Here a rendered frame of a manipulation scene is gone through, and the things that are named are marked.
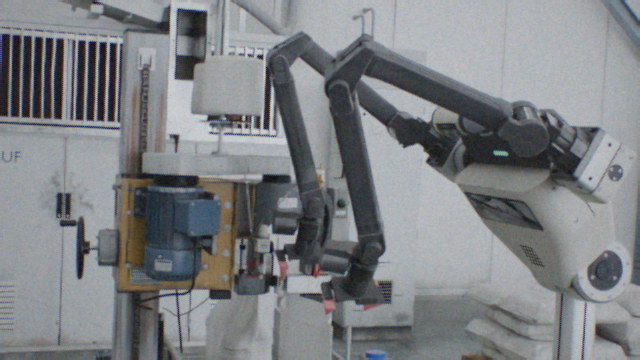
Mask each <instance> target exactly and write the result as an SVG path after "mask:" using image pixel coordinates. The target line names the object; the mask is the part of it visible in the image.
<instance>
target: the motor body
mask: <svg viewBox="0 0 640 360"><path fill-rule="evenodd" d="M204 189H205V188H204V187H203V186H195V185H190V186H185V185H180V186H171V185H162V184H150V185H148V190H149V191H147V204H146V232H145V240H146V241H147V242H149V245H147V246H145V272H146V274H147V275H148V277H150V278H152V279H155V280H161V281H188V280H192V279H193V267H194V247H193V243H192V241H191V237H192V236H189V235H186V234H183V233H179V232H176V231H175V230H174V221H175V202H176V200H178V199H203V195H201V194H200V192H204ZM201 252H203V248H201V247H199V246H198V245H197V264H196V277H197V276H198V274H199V273H200V268H201Z"/></svg>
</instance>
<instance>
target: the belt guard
mask: <svg viewBox="0 0 640 360"><path fill-rule="evenodd" d="M290 170H291V158H290V157H288V156H266V155H258V156H254V155H211V154H190V153H144V154H143V172H146V173H156V174H176V175H237V174H284V175H287V174H290Z"/></svg>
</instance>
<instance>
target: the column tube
mask: <svg viewBox="0 0 640 360"><path fill-rule="evenodd" d="M138 47H142V48H155V49H156V50H155V71H150V81H149V83H150V86H149V113H148V138H147V139H148V143H147V153H165V147H166V119H167V91H168V63H169V35H167V34H154V33H141V32H126V33H125V34H124V35H123V49H122V80H121V96H122V117H121V110H120V121H121V138H120V140H119V170H118V178H120V179H121V180H122V179H137V180H139V172H140V171H139V161H140V158H139V157H140V150H141V149H140V129H141V105H142V104H141V101H142V82H144V81H142V73H143V71H142V69H137V50H138ZM117 218H118V219H119V221H121V194H119V193H118V200H117ZM156 295H160V290H150V291H141V300H143V299H146V298H149V297H153V296H156ZM133 303H135V291H119V290H118V287H117V285H116V282H114V291H113V321H112V351H111V360H133V338H134V337H133V334H134V305H133ZM141 306H147V307H151V308H152V309H153V310H148V309H143V308H141V315H140V326H139V327H140V337H139V338H140V343H139V360H157V342H158V313H160V298H155V299H152V301H148V302H145V303H141Z"/></svg>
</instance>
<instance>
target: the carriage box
mask: <svg viewBox="0 0 640 360"><path fill-rule="evenodd" d="M150 184H154V183H153V180H137V179H122V180H121V179H120V178H118V174H116V183H115V184H112V190H115V216H114V227H113V229H115V230H117V231H118V261H117V265H116V266H112V277H113V280H114V282H116V285H117V287H118V290H119V291H150V290H190V288H191V285H192V280H193V279H192V280H188V281H161V283H131V267H145V246H147V245H149V242H147V241H146V240H145V232H146V218H135V217H134V189H135V187H148V185H150ZM195 186H203V187H204V188H205V189H204V191H211V192H213V194H216V195H219V200H220V201H221V203H222V205H221V231H220V234H218V243H216V256H210V254H209V253H208V252H206V251H205V250H204V249H203V252H201V268H200V273H199V274H198V276H197V277H196V280H195V285H194V289H193V290H234V278H235V252H236V239H235V238H236V228H237V203H238V183H237V182H234V181H230V180H226V179H223V178H199V184H198V185H195ZM118 193H119V194H121V221H119V219H118V218H117V200H118Z"/></svg>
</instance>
